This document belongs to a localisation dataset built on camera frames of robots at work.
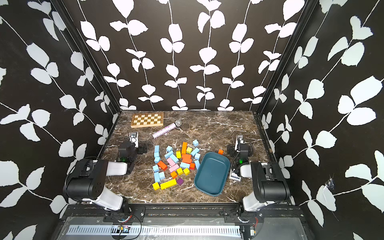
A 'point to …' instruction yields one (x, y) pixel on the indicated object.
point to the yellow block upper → (178, 154)
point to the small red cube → (192, 166)
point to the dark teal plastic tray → (211, 175)
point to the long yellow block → (168, 184)
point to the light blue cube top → (195, 143)
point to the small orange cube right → (221, 152)
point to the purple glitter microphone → (177, 123)
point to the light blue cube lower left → (155, 168)
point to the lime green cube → (189, 150)
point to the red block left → (162, 165)
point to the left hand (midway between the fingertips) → (138, 138)
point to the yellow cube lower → (186, 171)
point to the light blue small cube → (156, 159)
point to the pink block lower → (173, 168)
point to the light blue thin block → (168, 154)
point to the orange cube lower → (173, 174)
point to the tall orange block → (184, 147)
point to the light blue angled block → (175, 159)
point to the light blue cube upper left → (169, 148)
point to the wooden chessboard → (140, 119)
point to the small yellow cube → (156, 186)
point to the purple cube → (180, 181)
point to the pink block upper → (170, 161)
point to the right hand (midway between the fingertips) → (237, 141)
